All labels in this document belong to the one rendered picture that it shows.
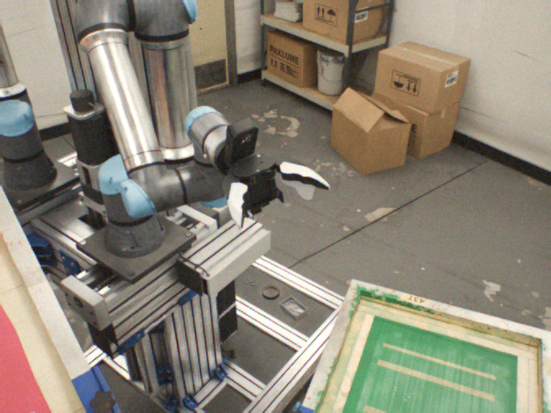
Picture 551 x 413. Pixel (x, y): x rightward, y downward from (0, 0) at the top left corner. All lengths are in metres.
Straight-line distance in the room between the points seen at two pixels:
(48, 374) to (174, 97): 0.62
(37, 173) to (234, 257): 0.65
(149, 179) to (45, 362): 0.40
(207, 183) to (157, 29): 0.34
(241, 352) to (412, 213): 1.76
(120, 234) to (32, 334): 0.34
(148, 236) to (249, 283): 1.47
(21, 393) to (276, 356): 1.50
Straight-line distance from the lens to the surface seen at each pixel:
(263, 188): 0.84
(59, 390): 1.10
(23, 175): 1.70
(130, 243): 1.34
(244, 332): 2.52
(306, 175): 0.80
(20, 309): 1.14
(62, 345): 1.08
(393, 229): 3.52
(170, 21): 1.13
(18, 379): 1.11
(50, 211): 1.75
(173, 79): 1.18
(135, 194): 0.97
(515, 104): 4.31
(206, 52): 5.36
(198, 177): 1.00
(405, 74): 4.22
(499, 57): 4.30
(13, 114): 1.65
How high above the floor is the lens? 2.11
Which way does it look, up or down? 36 degrees down
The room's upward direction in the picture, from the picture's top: straight up
